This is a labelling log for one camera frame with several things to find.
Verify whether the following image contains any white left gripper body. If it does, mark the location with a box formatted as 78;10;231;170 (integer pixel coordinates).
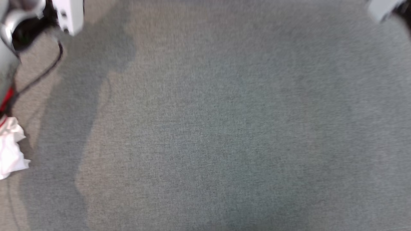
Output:
51;0;84;36

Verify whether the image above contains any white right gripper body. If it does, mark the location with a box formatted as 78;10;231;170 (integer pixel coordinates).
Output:
367;0;407;23

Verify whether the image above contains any red white number 23 jersey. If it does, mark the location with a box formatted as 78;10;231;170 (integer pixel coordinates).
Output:
0;88;31;180

